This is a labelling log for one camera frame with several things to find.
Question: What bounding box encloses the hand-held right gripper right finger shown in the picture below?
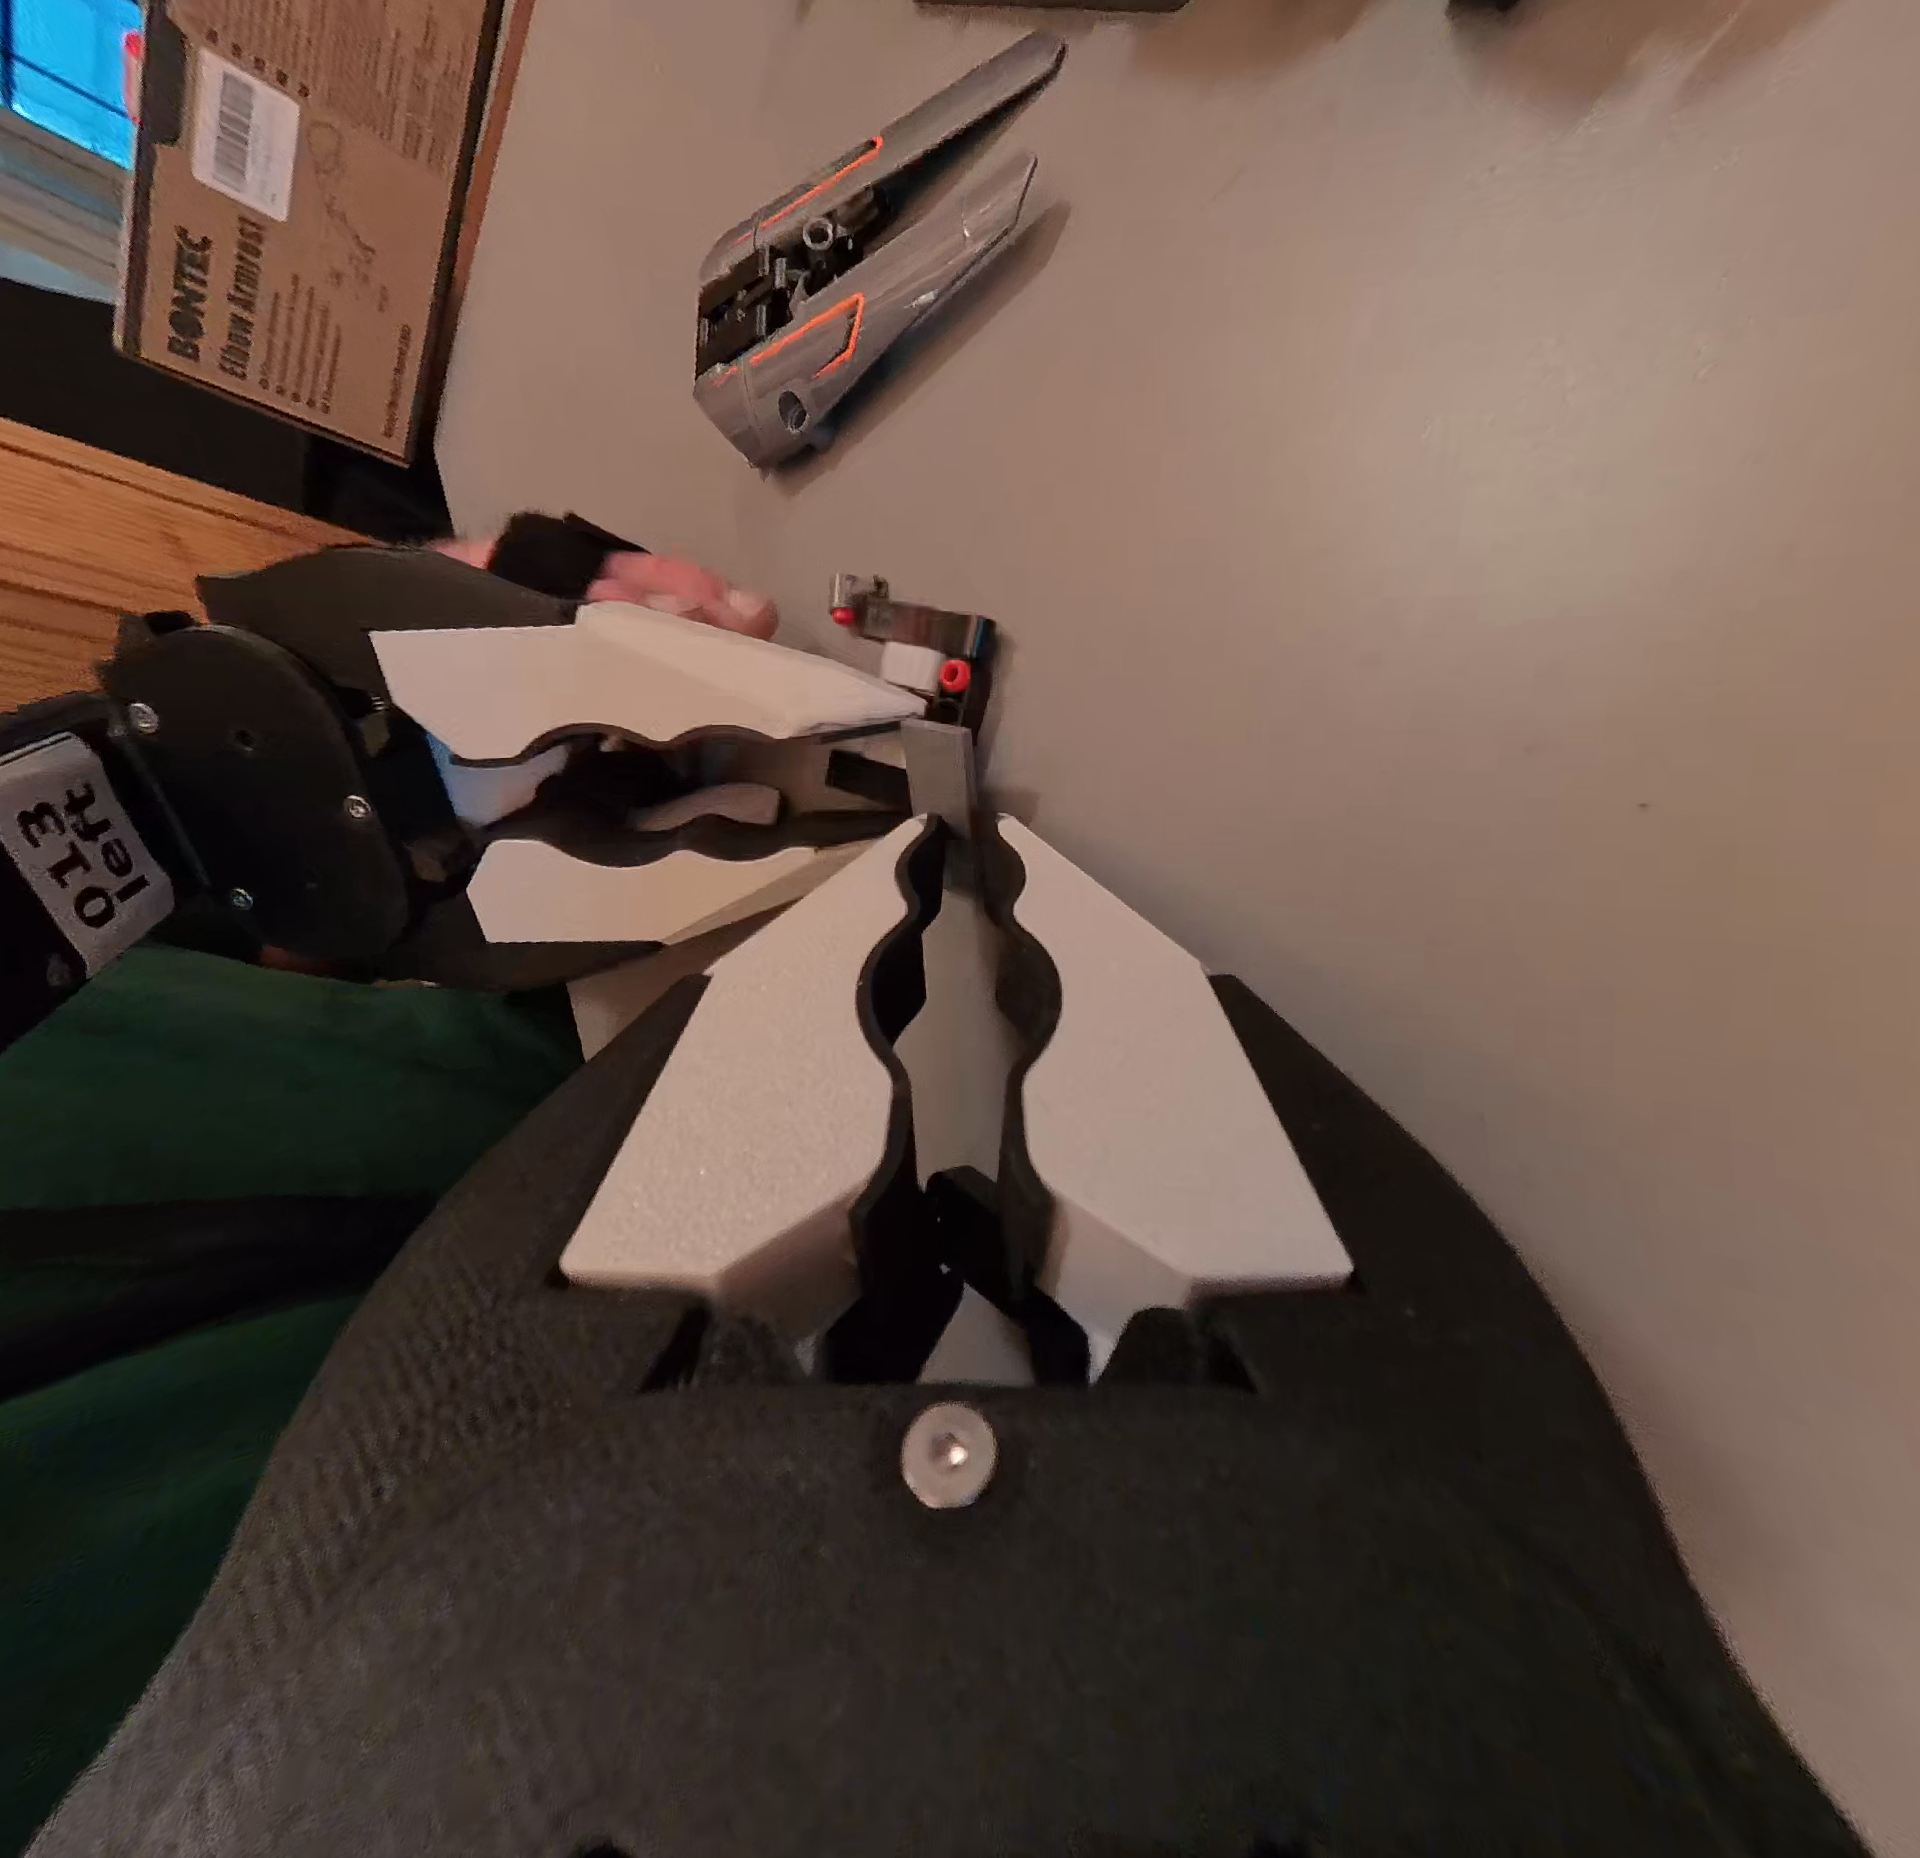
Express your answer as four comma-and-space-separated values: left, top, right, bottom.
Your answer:
973, 810, 1354, 1382

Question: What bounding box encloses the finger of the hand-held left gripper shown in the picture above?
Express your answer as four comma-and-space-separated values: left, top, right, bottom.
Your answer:
366, 601, 933, 770
462, 793, 920, 949

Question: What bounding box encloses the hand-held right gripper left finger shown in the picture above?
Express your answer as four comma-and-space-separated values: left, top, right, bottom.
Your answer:
555, 810, 968, 1382

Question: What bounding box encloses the small grey black lego assembly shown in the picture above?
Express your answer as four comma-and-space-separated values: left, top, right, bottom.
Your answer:
818, 569, 1006, 901

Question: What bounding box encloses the grey orange lego panel assembly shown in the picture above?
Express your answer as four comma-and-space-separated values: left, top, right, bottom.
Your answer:
694, 30, 1071, 473

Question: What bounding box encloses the person's left hand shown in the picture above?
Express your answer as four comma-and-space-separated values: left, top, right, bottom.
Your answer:
448, 534, 783, 641

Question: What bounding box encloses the person's green shirt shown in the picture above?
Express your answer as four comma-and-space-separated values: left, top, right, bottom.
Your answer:
0, 942, 588, 1816

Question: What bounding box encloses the printed cardboard box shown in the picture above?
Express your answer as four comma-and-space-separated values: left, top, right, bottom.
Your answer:
114, 0, 505, 466

